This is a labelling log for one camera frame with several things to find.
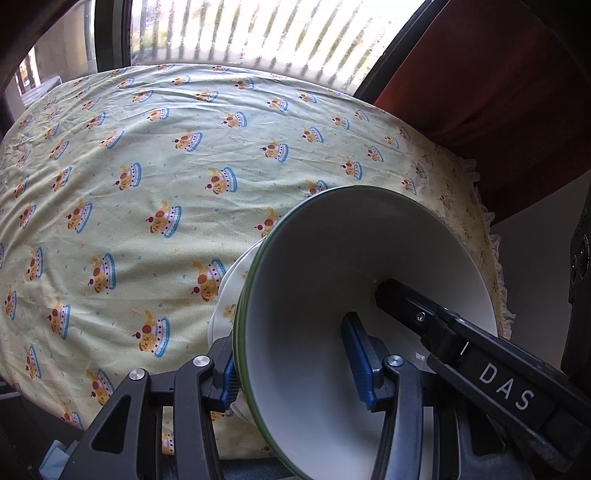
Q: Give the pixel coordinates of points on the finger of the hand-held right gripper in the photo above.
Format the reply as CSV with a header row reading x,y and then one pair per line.
x,y
411,307

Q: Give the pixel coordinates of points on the red curtain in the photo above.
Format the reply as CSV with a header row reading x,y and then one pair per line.
x,y
485,92

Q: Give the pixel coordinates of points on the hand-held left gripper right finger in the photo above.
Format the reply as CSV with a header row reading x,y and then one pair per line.
x,y
360,364

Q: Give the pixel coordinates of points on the floral ceramic bowl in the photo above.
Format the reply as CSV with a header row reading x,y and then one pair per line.
x,y
323,258
239,332
235,341

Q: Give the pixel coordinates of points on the yellow printed tablecloth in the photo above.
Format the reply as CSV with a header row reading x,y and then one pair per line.
x,y
138,161

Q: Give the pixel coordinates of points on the light blue object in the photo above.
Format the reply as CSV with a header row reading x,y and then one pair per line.
x,y
57,459

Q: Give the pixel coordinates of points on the dark window frame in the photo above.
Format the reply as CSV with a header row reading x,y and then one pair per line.
x,y
111,32

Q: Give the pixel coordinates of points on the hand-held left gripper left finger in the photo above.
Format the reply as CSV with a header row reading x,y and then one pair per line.
x,y
228,385

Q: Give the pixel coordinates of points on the balcony railing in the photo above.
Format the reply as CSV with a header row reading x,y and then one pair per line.
x,y
240,32

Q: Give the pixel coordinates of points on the scalloped floral plate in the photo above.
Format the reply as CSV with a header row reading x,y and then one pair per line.
x,y
224,318

